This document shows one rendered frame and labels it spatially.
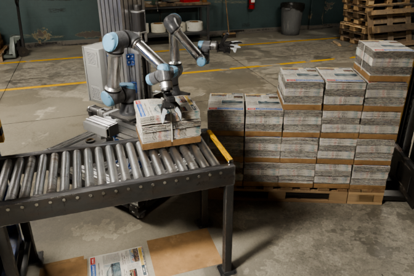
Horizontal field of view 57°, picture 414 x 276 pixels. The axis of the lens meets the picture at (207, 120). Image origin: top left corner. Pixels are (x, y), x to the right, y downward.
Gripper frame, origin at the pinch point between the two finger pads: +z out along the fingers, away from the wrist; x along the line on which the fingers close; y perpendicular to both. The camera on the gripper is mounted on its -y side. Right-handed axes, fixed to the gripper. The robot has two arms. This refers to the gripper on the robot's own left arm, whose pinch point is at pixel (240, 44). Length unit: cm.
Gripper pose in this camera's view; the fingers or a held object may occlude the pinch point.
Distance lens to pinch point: 318.1
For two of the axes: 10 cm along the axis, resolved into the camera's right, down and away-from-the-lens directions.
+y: 0.2, 8.5, 5.3
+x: -1.7, 5.2, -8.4
